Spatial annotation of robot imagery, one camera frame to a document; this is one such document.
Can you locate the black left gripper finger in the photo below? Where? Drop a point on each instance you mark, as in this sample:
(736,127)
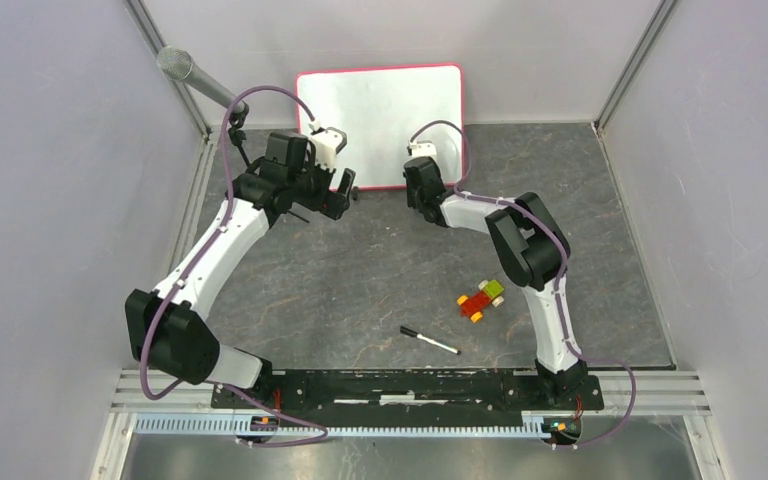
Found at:
(335,208)
(346,187)

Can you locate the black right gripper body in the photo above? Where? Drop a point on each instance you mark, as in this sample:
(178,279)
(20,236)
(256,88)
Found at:
(412,198)

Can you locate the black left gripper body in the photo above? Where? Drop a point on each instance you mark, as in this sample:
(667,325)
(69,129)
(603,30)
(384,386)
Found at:
(313,178)

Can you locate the pink framed whiteboard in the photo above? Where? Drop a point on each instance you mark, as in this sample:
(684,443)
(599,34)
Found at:
(382,111)

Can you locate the white black marker pen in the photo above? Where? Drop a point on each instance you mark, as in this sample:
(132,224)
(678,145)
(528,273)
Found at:
(404,330)

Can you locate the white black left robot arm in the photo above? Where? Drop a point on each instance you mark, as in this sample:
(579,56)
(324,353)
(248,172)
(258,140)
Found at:
(167,325)

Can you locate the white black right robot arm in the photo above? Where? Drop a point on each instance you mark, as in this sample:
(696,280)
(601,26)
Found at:
(533,254)

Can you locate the red toy brick car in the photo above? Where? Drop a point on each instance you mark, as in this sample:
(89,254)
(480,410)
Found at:
(489,293)

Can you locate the grey microphone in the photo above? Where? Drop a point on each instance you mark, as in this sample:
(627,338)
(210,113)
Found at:
(179,66)

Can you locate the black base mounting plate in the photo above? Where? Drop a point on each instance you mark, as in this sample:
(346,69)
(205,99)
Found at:
(492,397)

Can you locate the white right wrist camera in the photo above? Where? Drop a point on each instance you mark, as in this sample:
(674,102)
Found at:
(421,149)

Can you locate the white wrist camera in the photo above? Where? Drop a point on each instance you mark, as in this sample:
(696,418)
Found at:
(327,142)
(421,149)

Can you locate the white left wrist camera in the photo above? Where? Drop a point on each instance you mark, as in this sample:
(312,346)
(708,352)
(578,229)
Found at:
(327,142)

